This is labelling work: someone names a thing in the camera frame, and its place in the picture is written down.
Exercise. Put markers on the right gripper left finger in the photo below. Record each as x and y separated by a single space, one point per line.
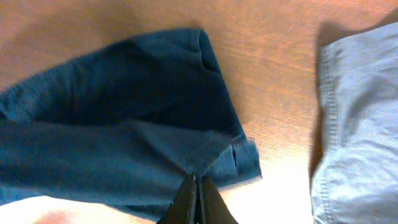
182 209

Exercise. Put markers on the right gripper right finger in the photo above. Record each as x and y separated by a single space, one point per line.
211 206

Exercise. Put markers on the navy blue shorts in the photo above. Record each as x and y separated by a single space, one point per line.
124 125

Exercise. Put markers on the grey shorts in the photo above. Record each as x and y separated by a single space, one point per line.
356 179

